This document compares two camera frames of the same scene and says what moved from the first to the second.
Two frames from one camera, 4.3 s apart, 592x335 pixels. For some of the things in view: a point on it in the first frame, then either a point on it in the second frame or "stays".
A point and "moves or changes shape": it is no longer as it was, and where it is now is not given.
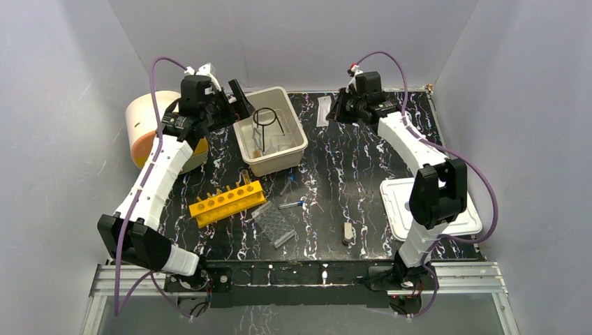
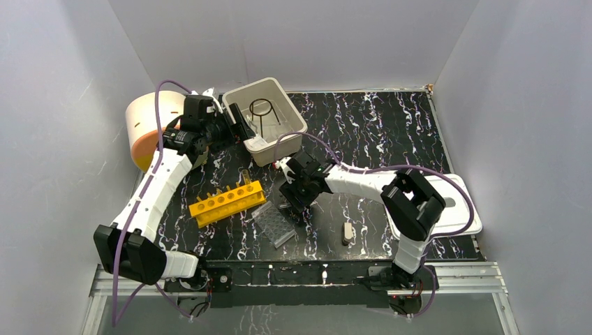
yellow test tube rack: x=221 y=206 stays
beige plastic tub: x=273 y=139 moves or changes shape
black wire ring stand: x=267 y=124 moves or changes shape
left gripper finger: x=243 y=108 -> x=241 y=121
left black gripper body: x=229 y=107 -> x=235 y=123
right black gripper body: x=349 y=106 -> x=301 y=190
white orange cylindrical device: x=142 y=123 stays
